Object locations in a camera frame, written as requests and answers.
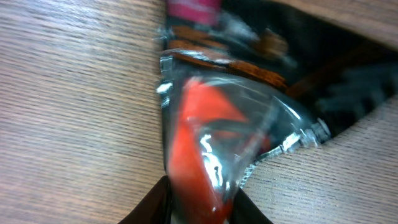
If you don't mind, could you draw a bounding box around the black red snack wrapper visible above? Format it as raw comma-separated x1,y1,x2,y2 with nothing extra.
157,1,397,223

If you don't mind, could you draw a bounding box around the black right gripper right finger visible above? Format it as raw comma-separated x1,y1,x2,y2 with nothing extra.
229,189,273,224

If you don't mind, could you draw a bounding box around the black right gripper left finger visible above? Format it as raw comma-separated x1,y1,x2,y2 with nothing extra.
119,175,171,224

